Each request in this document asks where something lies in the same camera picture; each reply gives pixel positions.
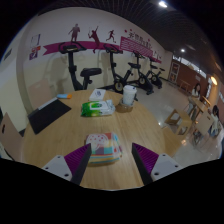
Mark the blue and orange tube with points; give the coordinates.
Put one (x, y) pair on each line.
(64, 96)

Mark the black exercise bike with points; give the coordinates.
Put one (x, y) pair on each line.
(71, 66)
(115, 71)
(156, 75)
(143, 78)

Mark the person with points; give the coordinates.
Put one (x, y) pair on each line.
(216, 121)
(196, 91)

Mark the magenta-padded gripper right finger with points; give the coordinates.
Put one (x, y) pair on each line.
(165, 166)

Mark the dark wall sign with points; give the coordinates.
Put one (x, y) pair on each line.
(7, 54)

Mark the multicolour checkered towel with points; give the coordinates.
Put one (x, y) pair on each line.
(105, 146)

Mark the white lidded cup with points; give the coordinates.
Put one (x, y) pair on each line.
(129, 95)

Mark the round wooden coaster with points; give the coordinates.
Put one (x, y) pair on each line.
(124, 108)

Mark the purple and orange wall posters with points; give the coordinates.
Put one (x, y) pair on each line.
(35, 46)

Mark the green wet wipes pack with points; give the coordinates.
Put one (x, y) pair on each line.
(97, 108)

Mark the small white tissue pack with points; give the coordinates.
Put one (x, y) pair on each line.
(97, 95)

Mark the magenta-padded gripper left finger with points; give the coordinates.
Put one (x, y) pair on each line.
(58, 166)

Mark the ceiling lights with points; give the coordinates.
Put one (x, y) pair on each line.
(162, 4)

